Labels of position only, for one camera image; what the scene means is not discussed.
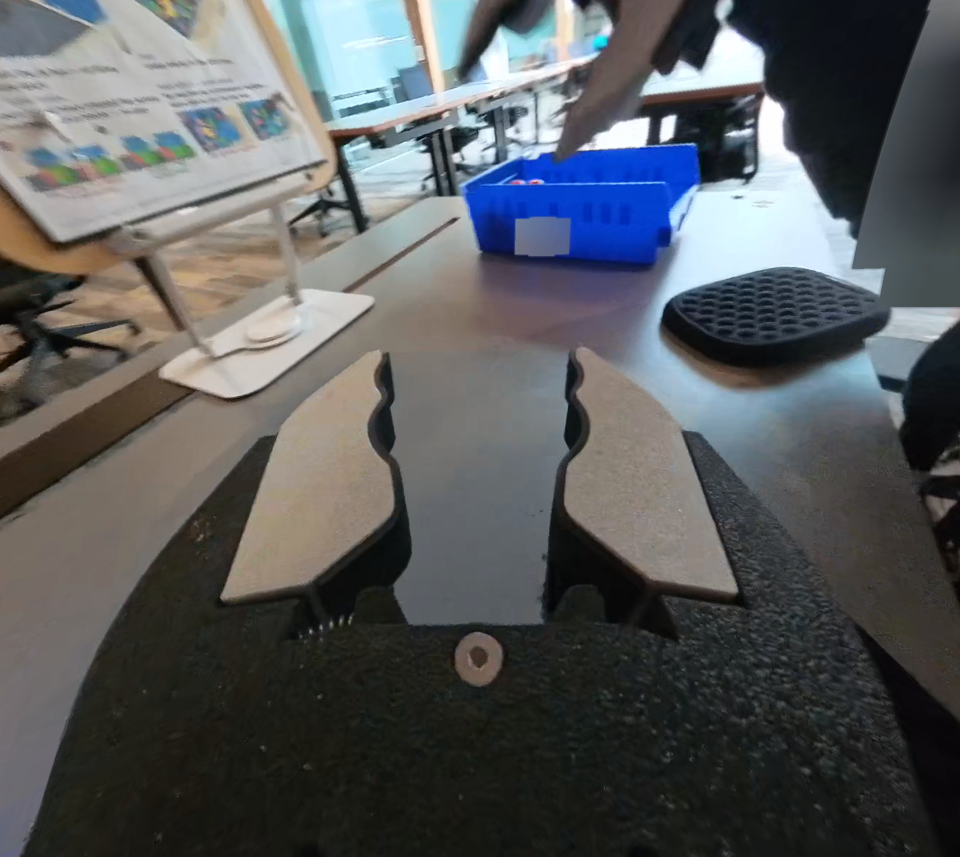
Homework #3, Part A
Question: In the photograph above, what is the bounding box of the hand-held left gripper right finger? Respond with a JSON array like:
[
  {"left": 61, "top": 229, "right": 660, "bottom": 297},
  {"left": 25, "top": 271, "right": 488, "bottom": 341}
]
[{"left": 548, "top": 344, "right": 742, "bottom": 606}]

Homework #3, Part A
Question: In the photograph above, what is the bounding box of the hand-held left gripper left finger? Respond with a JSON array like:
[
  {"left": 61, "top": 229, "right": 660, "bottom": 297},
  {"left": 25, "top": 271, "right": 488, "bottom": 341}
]
[{"left": 221, "top": 350, "right": 412, "bottom": 609}]

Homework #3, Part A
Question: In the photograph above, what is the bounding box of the blue plastic object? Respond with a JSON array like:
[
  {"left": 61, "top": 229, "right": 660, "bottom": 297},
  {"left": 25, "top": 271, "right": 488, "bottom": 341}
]
[{"left": 462, "top": 145, "right": 703, "bottom": 267}]

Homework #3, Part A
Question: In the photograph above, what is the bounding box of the long dark table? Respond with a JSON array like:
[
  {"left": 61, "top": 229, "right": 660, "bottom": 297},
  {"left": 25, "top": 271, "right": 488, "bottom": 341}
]
[
  {"left": 638, "top": 62, "right": 766, "bottom": 183},
  {"left": 323, "top": 55, "right": 601, "bottom": 236}
]

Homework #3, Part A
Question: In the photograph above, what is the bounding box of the black office chair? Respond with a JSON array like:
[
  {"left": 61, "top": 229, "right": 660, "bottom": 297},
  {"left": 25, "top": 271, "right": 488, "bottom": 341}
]
[
  {"left": 393, "top": 62, "right": 439, "bottom": 105},
  {"left": 0, "top": 265, "right": 136, "bottom": 416}
]

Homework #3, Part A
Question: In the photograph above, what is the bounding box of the black perforated rubber pad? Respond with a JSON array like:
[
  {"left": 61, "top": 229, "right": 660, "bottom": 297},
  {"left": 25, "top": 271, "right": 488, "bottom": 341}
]
[{"left": 663, "top": 268, "right": 892, "bottom": 368}]

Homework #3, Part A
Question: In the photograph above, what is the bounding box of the instruction poster on stand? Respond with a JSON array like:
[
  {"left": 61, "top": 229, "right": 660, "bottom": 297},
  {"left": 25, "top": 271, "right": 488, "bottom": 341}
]
[{"left": 0, "top": 0, "right": 340, "bottom": 276}]

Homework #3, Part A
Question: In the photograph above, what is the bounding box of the person's printed top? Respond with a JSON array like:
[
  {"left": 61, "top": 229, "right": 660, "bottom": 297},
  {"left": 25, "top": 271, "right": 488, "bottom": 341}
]
[{"left": 900, "top": 325, "right": 960, "bottom": 588}]

